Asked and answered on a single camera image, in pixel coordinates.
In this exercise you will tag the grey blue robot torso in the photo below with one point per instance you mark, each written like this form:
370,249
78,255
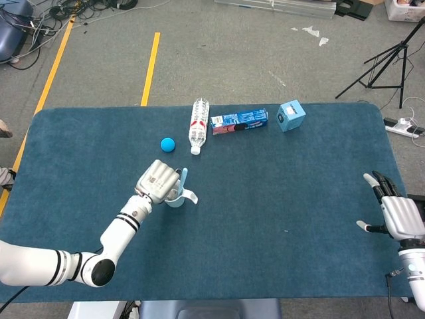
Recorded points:
212,309

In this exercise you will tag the blue felt table cover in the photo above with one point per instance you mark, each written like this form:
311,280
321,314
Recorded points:
265,199

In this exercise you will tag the crumpled white paper scrap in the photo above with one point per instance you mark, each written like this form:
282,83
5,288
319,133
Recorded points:
311,31
323,41

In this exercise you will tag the brown shoe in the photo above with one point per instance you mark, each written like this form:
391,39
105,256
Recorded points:
4,132

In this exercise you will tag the blue pink cookie box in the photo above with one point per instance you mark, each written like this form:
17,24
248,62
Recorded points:
239,121

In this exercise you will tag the black tripod stand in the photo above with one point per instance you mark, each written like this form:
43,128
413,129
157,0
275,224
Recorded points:
403,46

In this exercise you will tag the white plastic basket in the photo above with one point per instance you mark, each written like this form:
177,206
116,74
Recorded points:
403,13

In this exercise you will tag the blue foam ball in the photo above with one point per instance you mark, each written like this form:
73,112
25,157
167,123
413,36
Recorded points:
168,145

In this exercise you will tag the white robot base panel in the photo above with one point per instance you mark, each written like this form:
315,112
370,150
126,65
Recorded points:
93,310

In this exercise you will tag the black plastic bracket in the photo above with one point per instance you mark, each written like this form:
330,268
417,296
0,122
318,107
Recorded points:
353,10

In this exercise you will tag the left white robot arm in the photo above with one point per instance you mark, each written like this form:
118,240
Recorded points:
119,232

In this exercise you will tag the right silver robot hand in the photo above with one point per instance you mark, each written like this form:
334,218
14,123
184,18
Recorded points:
403,216

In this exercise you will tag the light blue cube box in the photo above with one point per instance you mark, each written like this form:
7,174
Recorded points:
290,116

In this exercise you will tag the white power strip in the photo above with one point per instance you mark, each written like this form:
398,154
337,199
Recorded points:
403,128

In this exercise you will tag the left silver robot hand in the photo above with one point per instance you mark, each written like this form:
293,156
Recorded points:
157,181

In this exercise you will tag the long aluminium profile stack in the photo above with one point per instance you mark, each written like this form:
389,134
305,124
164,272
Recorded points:
275,7

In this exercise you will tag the clear plastic water bottle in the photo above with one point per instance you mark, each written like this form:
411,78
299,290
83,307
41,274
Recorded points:
199,126

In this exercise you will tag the light blue toothbrush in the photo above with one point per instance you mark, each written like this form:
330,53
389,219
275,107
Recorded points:
184,176

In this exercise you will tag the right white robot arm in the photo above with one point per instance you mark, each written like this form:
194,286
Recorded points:
416,285

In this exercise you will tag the dark blue machine base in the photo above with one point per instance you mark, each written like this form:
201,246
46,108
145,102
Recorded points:
11,36

